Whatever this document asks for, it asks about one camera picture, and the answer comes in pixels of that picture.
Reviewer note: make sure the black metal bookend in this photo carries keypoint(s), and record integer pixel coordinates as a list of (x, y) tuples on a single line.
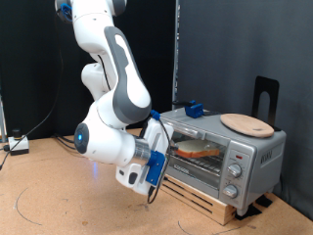
[(272, 84)]

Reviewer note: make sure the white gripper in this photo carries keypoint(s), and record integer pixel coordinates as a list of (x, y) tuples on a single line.
[(159, 137)]

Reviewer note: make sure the round wooden board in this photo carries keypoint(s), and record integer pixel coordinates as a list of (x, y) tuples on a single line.
[(247, 125)]

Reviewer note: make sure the white bread slice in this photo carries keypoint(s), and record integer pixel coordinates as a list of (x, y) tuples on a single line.
[(199, 149)]

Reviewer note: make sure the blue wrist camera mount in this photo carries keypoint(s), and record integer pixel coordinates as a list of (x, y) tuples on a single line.
[(155, 168)]

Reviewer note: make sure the wooden block under oven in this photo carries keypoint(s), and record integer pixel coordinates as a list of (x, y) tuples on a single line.
[(202, 202)]

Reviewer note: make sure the grey metal frame bar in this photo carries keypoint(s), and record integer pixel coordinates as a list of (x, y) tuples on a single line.
[(1, 120)]

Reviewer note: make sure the silver oven knob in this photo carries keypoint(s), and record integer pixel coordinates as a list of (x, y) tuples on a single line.
[(234, 171), (230, 192)]

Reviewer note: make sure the vertical metal pole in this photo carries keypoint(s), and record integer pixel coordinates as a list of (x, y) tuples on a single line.
[(176, 49)]

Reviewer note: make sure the silver toaster oven body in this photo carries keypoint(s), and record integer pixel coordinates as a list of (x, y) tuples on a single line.
[(260, 156)]

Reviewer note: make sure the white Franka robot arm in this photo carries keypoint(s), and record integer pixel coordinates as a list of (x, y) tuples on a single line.
[(127, 91)]

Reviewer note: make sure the black foam pad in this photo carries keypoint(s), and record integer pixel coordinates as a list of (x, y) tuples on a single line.
[(248, 212), (264, 201)]

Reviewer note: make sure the blue printed grip block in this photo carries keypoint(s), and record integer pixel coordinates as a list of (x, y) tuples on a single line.
[(194, 111)]

